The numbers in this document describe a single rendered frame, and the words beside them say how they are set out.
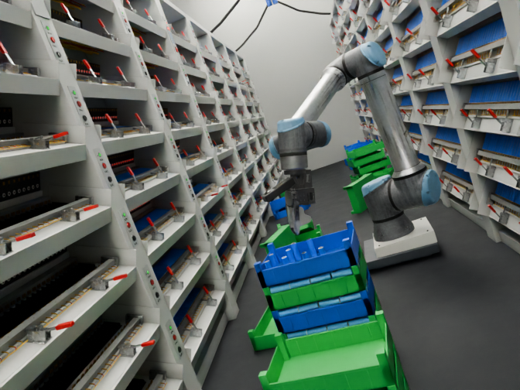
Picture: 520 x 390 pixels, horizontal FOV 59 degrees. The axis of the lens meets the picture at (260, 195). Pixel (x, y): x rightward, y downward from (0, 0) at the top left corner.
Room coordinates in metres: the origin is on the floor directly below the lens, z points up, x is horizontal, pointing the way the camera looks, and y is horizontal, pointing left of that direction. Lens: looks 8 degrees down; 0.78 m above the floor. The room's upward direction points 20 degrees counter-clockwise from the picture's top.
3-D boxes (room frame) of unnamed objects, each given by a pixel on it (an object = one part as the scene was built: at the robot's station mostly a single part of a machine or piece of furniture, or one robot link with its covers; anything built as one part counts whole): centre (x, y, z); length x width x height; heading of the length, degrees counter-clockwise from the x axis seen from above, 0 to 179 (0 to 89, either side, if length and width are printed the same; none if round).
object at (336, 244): (1.40, -0.08, 0.36); 0.30 x 0.20 x 0.08; 73
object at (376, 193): (2.08, -0.53, 0.29); 0.17 x 0.15 x 0.18; 45
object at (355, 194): (3.20, -0.69, 0.10); 0.30 x 0.08 x 0.20; 135
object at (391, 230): (2.08, -0.53, 0.15); 0.19 x 0.19 x 0.10
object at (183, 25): (3.46, 0.15, 0.86); 0.20 x 0.09 x 1.73; 80
